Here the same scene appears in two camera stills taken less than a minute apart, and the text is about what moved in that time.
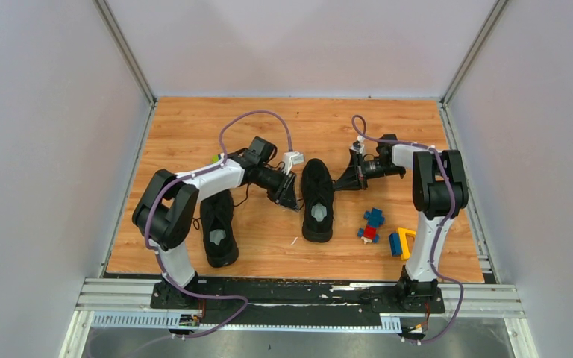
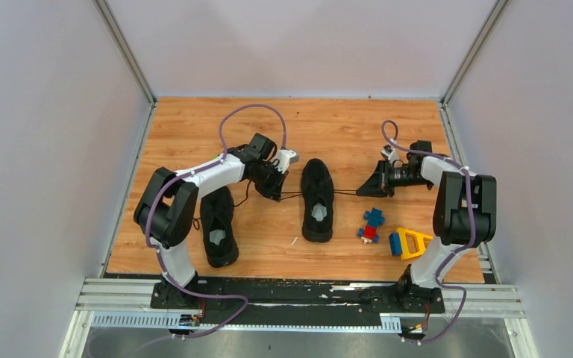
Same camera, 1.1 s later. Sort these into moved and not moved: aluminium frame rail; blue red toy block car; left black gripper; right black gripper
Moved: right black gripper; left black gripper
Not moved: aluminium frame rail; blue red toy block car
